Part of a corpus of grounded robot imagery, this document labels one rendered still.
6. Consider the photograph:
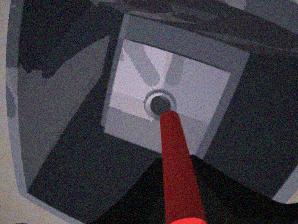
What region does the dark grey open box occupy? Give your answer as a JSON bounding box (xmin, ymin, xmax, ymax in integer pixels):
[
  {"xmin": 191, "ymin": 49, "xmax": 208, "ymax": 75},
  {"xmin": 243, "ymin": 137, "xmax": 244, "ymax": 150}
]
[{"xmin": 5, "ymin": 0, "xmax": 298, "ymax": 224}]

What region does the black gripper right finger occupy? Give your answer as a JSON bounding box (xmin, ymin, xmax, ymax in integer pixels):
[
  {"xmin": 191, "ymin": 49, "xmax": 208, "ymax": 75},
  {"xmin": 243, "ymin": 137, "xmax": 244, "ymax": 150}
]
[{"xmin": 190, "ymin": 155, "xmax": 298, "ymax": 224}]

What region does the white square plate with hole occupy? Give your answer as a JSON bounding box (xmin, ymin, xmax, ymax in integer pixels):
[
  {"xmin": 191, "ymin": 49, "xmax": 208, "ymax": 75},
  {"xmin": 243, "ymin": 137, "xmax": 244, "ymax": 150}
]
[{"xmin": 104, "ymin": 39, "xmax": 230, "ymax": 156}]

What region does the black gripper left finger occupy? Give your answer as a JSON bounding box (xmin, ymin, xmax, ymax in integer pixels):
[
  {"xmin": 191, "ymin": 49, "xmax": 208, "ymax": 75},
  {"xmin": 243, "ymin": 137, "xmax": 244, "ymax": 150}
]
[{"xmin": 88, "ymin": 157, "xmax": 165, "ymax": 224}]

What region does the red peg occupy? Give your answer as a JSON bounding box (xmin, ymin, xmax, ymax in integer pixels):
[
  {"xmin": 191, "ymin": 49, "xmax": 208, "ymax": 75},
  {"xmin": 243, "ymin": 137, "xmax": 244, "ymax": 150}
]
[{"xmin": 160, "ymin": 111, "xmax": 208, "ymax": 224}]

